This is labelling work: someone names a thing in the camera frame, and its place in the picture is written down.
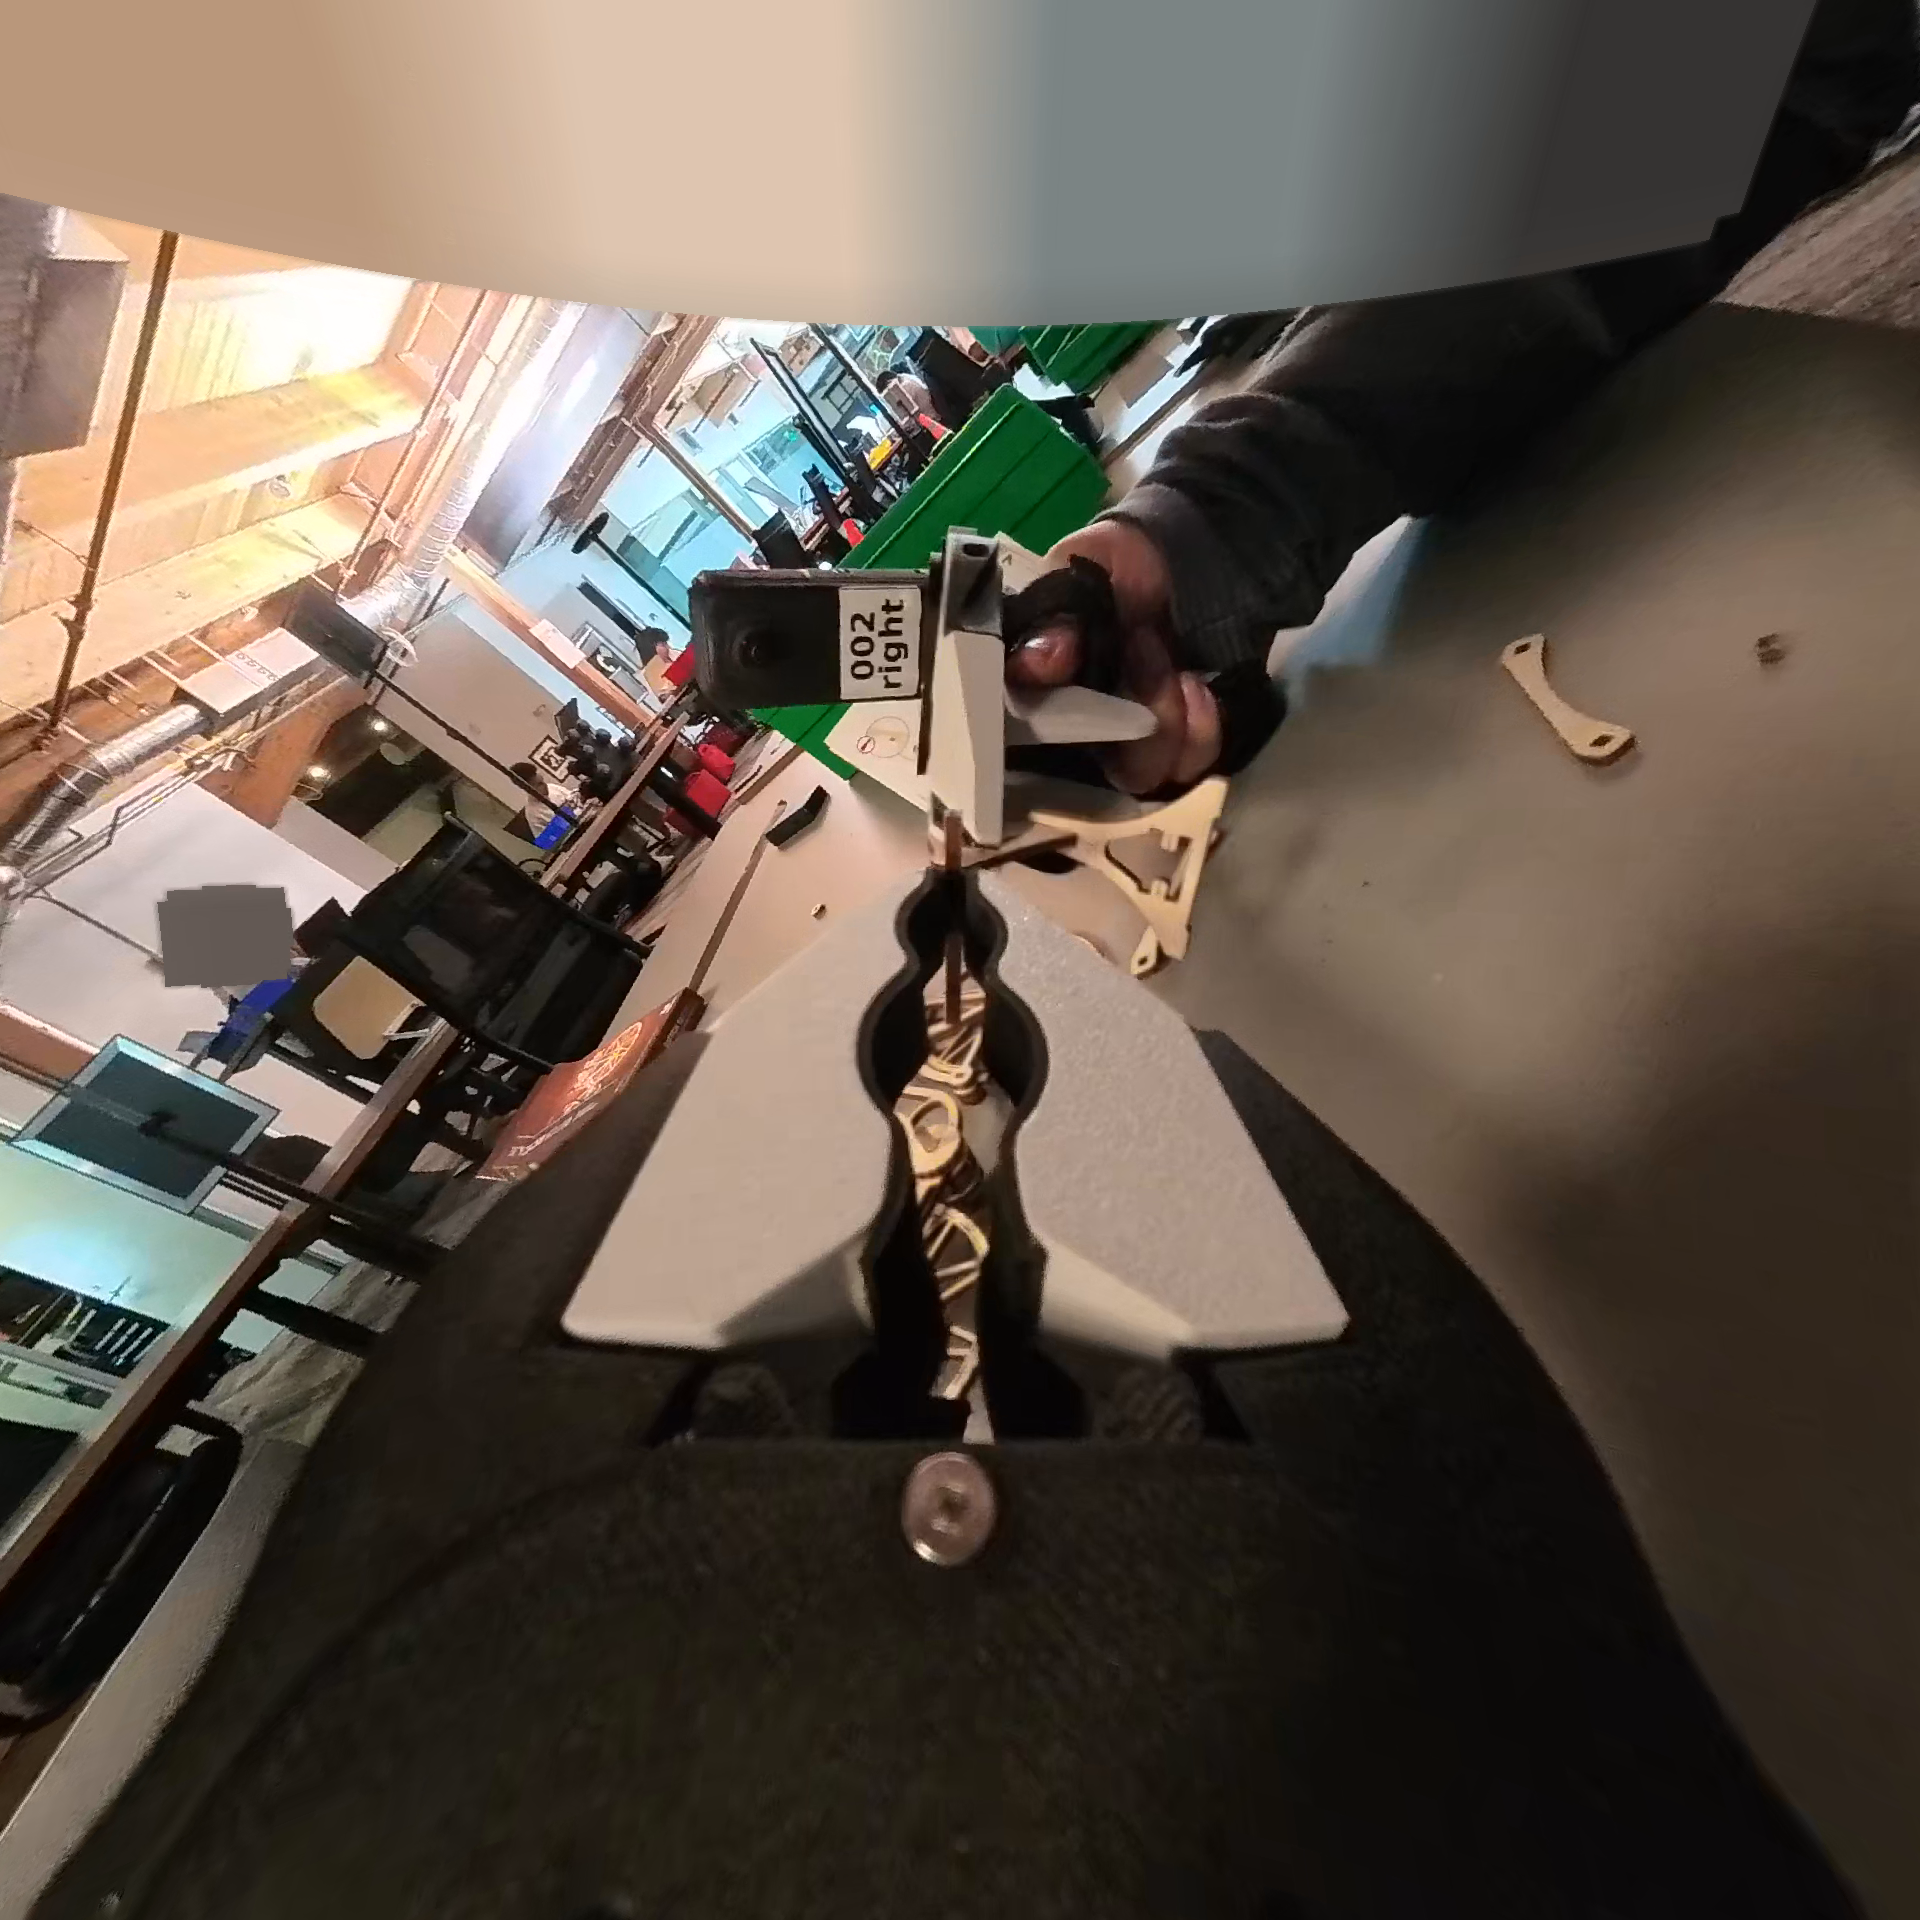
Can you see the black cube enclosure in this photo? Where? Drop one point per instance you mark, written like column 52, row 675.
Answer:
column 480, row 933

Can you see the silver ventilation duct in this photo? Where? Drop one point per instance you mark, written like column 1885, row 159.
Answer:
column 401, row 554

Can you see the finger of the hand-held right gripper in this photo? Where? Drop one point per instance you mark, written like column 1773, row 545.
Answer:
column 968, row 717

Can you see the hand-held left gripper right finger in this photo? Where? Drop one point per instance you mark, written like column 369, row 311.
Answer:
column 1169, row 1182

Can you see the person's right hand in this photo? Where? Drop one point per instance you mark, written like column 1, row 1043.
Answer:
column 1159, row 709

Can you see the wooden bicycle model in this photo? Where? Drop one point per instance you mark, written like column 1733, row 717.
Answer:
column 937, row 1173

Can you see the grey framed monitor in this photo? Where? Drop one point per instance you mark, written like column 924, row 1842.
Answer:
column 150, row 1129

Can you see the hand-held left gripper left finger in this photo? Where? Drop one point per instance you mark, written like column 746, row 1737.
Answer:
column 720, row 1182

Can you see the brown printed cardboard box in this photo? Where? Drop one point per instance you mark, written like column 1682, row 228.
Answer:
column 582, row 1088

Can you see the curved wooden strip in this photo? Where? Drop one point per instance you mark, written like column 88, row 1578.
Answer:
column 1550, row 709

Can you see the small black device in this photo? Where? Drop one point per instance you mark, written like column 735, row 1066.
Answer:
column 795, row 825

